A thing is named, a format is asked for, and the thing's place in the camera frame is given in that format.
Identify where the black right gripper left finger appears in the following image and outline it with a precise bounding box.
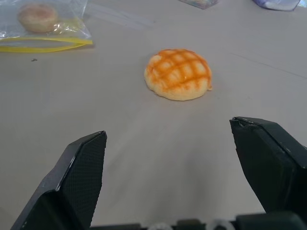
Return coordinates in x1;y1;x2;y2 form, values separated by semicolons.
10;130;107;230

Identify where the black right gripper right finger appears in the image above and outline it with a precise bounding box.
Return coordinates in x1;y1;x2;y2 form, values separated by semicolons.
229;116;307;214

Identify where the orange melon bun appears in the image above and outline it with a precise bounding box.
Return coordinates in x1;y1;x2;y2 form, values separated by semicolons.
144;48;213;101

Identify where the clear yellow-zip plastic bag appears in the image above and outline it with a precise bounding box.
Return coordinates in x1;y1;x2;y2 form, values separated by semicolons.
0;0;94;53

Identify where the small bun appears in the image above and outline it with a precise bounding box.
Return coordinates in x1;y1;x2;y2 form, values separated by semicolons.
18;3;59;34

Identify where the white purple crumpled object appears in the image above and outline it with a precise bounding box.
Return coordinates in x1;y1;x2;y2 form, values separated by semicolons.
251;0;297;11

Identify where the clear plastic box with parts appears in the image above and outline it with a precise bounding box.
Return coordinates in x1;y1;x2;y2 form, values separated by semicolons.
178;0;219;10

